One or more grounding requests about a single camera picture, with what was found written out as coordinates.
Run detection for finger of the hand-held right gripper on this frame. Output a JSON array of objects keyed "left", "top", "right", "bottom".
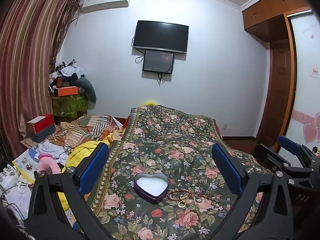
[
  {"left": 277, "top": 135, "right": 319, "bottom": 170},
  {"left": 254, "top": 143, "right": 315, "bottom": 180}
]

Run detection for illustrated booklet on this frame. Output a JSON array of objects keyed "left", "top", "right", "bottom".
[{"left": 12, "top": 147, "right": 42, "bottom": 184}]

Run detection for yellow blanket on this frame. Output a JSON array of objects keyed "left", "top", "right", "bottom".
[{"left": 57, "top": 140, "right": 111, "bottom": 212}]

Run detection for wooden overhead cabinet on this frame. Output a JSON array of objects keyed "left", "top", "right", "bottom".
[{"left": 241, "top": 0, "right": 313, "bottom": 43}]

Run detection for white paper bags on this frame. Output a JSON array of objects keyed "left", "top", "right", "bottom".
[{"left": 0, "top": 165, "right": 35, "bottom": 220}]

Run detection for black hanging cable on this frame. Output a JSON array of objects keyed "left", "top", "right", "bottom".
[{"left": 157, "top": 72, "right": 168, "bottom": 87}]

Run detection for black wall television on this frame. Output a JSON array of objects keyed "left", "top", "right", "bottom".
[{"left": 132, "top": 19, "right": 189, "bottom": 54}]

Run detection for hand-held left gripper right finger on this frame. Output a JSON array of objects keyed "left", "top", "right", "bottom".
[{"left": 207, "top": 144, "right": 295, "bottom": 240}]

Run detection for white cloth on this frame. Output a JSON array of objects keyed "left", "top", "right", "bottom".
[{"left": 37, "top": 140, "right": 67, "bottom": 161}]

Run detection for purple heart-shaped tin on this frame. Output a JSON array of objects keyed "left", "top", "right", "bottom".
[{"left": 133, "top": 172, "right": 170, "bottom": 205}]

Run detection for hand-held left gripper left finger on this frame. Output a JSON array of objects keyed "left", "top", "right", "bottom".
[{"left": 25, "top": 142, "right": 118, "bottom": 240}]

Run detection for red bead bracelet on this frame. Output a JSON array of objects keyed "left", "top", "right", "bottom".
[{"left": 167, "top": 191, "right": 193, "bottom": 202}]

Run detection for pile of clothes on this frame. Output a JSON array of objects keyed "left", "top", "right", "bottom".
[{"left": 49, "top": 59, "right": 85, "bottom": 88}]

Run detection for dark floral blanket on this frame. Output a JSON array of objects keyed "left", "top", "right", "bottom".
[{"left": 86, "top": 105, "right": 275, "bottom": 240}]

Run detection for small black wall monitor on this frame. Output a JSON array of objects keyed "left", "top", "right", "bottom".
[{"left": 142, "top": 50, "right": 175, "bottom": 74}]

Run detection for brown wooden door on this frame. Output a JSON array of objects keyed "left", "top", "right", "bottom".
[{"left": 256, "top": 40, "right": 295, "bottom": 153}]

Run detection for pink plush toy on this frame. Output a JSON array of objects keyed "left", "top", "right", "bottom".
[{"left": 37, "top": 152, "right": 62, "bottom": 176}]

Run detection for striped patchwork blanket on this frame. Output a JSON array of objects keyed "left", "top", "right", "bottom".
[{"left": 47, "top": 114, "right": 130, "bottom": 152}]

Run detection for white air conditioner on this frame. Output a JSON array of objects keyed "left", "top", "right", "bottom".
[{"left": 81, "top": 0, "right": 132, "bottom": 13}]

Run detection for orange box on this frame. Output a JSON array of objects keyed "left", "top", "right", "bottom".
[{"left": 54, "top": 86, "right": 78, "bottom": 97}]

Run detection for grey box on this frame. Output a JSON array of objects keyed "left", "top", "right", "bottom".
[{"left": 30, "top": 124, "right": 56, "bottom": 142}]

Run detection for striped pink curtain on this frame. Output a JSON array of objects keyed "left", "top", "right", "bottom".
[{"left": 0, "top": 0, "right": 83, "bottom": 160}]

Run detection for green patterned box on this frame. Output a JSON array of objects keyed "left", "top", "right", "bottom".
[{"left": 52, "top": 94, "right": 88, "bottom": 118}]

